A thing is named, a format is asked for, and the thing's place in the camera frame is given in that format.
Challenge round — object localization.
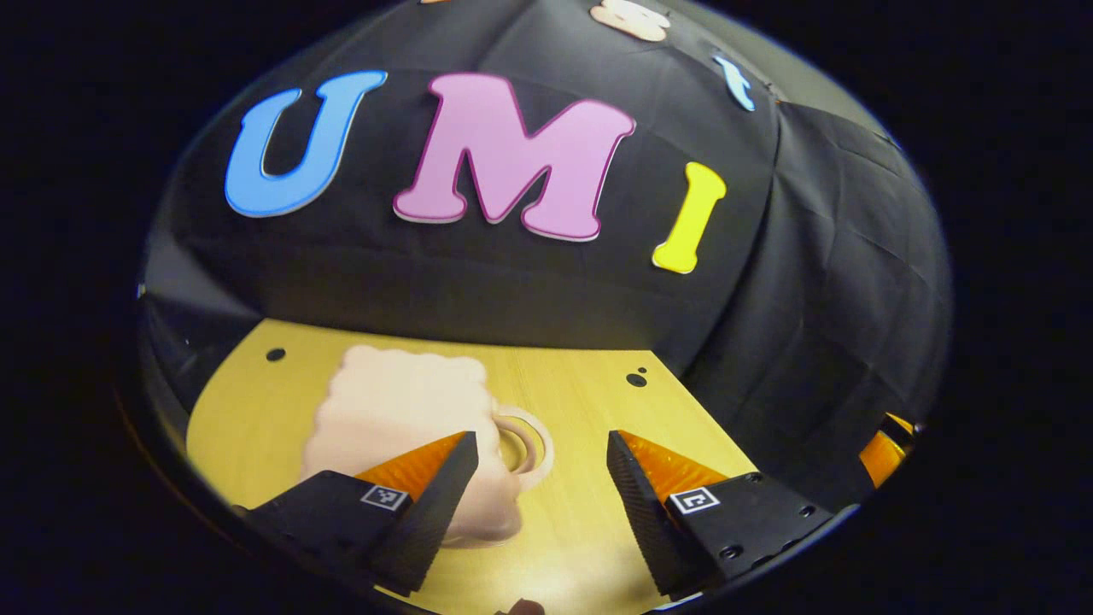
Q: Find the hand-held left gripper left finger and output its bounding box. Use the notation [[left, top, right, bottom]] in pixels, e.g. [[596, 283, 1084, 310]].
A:
[[231, 430, 479, 597]]

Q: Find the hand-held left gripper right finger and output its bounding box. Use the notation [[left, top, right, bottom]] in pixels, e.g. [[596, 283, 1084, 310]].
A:
[[606, 430, 836, 599]]

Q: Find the pink suitcase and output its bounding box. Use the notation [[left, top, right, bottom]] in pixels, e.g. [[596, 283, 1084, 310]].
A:
[[299, 344, 556, 548]]

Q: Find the black backdrop cloth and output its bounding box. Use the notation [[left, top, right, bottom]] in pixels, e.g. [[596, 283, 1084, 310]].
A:
[[137, 0, 953, 513]]

